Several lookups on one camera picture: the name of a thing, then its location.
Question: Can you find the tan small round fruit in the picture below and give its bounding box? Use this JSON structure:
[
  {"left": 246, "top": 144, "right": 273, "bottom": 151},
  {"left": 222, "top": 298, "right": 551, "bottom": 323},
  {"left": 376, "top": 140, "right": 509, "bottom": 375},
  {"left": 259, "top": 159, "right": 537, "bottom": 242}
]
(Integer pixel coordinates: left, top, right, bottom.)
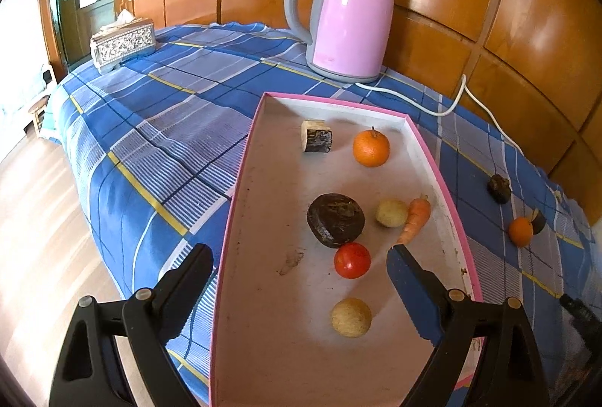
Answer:
[{"left": 330, "top": 297, "right": 372, "bottom": 339}]

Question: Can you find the small orange carrot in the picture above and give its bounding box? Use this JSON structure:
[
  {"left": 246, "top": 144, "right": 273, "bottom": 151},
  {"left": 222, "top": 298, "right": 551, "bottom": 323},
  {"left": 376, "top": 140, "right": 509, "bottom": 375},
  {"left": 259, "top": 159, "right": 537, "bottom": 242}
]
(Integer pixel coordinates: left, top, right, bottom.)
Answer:
[{"left": 397, "top": 195, "right": 432, "bottom": 245}]

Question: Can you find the small red tomato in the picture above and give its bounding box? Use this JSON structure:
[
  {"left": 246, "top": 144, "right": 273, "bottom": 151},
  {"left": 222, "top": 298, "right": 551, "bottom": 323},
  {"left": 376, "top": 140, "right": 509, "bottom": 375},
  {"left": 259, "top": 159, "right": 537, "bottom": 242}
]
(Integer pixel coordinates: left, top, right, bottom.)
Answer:
[{"left": 334, "top": 242, "right": 371, "bottom": 279}]

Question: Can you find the dark brown round fruit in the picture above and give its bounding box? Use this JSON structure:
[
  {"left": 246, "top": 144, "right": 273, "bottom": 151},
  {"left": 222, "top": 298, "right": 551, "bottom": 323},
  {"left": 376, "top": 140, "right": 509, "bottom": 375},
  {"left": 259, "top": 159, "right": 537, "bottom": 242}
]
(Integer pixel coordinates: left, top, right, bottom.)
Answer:
[{"left": 306, "top": 193, "right": 365, "bottom": 249}]

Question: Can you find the right gripper seen afar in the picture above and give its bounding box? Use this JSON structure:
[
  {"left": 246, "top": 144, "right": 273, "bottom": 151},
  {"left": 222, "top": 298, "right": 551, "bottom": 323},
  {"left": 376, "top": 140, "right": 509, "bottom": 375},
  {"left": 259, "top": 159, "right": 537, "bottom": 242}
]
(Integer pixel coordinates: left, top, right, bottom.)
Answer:
[{"left": 559, "top": 294, "right": 602, "bottom": 354}]

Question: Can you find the large orange mandarin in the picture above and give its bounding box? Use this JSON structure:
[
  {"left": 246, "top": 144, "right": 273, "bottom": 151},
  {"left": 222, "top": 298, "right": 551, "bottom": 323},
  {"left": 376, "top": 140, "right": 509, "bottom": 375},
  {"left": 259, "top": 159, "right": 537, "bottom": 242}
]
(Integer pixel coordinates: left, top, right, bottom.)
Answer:
[{"left": 507, "top": 216, "right": 534, "bottom": 248}]

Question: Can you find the dark cut fruit piece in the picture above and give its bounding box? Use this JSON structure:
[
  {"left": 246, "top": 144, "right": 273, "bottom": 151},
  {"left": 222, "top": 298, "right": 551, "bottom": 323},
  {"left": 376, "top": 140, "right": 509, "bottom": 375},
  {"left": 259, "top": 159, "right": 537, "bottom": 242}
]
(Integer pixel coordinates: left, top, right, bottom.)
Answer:
[{"left": 531, "top": 208, "right": 547, "bottom": 235}]

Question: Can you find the dark brown ridged fruit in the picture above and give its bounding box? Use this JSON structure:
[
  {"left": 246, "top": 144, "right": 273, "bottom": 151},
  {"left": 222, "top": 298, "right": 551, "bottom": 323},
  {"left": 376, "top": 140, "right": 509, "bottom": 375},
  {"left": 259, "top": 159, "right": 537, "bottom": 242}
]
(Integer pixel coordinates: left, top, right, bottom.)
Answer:
[{"left": 487, "top": 174, "right": 512, "bottom": 205}]

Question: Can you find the pink rimmed white tray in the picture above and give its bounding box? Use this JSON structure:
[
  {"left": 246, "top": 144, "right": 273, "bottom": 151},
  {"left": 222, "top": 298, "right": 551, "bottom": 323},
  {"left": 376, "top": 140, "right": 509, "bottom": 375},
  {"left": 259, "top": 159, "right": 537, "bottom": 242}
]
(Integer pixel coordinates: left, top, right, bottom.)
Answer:
[{"left": 208, "top": 91, "right": 486, "bottom": 407}]

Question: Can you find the blue plaid tablecloth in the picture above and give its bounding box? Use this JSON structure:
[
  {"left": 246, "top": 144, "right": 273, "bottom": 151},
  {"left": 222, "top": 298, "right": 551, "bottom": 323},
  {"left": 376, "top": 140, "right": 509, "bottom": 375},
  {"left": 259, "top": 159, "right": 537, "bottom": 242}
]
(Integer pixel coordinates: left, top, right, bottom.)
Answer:
[{"left": 43, "top": 23, "right": 601, "bottom": 397}]

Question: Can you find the ornate silver tissue box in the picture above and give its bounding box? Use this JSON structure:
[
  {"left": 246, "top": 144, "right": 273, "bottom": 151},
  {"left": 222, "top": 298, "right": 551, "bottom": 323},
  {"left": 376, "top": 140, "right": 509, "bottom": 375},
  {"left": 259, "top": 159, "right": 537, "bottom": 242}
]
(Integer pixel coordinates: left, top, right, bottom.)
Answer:
[{"left": 90, "top": 9, "right": 156, "bottom": 73}]

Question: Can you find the pink electric kettle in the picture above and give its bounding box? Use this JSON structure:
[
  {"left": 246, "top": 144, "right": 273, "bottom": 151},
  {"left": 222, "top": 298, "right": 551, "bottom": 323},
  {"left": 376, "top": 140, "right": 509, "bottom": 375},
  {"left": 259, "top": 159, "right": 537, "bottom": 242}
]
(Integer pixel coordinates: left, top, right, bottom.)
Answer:
[{"left": 284, "top": 0, "right": 394, "bottom": 83}]

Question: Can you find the white kettle power cable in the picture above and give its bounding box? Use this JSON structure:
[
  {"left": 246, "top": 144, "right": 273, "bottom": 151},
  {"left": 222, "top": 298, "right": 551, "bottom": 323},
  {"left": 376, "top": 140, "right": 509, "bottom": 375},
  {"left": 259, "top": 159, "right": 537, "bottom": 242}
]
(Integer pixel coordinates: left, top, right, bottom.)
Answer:
[{"left": 354, "top": 73, "right": 526, "bottom": 156}]

